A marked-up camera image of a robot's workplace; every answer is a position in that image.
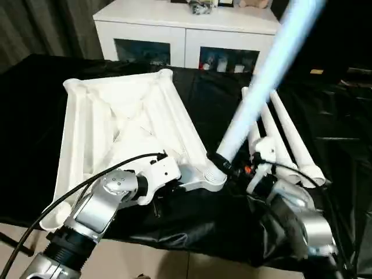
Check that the white plastic table top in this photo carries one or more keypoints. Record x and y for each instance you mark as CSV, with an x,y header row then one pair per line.
x,y
116,116

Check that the beige plush toy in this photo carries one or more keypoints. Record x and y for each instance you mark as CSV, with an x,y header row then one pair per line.
x,y
254,3

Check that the white cabinet with glass doors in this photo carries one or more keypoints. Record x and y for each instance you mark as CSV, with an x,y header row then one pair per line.
x,y
180,29

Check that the grey crumpled bundle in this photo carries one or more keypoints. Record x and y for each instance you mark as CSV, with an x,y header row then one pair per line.
x,y
199,7

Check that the black metal stand foot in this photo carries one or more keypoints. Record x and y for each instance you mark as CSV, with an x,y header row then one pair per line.
x,y
14,245

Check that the grey curtain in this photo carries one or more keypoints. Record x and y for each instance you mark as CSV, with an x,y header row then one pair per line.
x,y
43,29

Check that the black mat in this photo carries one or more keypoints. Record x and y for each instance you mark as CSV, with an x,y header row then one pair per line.
x,y
35,130

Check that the dark picture frame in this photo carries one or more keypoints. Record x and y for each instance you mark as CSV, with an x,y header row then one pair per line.
x,y
225,3

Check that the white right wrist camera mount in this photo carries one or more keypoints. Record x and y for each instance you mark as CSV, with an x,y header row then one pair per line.
x,y
266,148

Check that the white plastic table leg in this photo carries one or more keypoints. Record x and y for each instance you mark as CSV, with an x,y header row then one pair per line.
x,y
255,136
290,130
270,125
261,81

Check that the white jar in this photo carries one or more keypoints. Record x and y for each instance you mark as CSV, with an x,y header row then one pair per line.
x,y
239,68
222,64

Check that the small yellow box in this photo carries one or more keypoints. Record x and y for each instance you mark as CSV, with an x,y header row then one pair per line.
x,y
316,71

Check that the small red white figure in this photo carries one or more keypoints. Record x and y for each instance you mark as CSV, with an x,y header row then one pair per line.
x,y
206,66

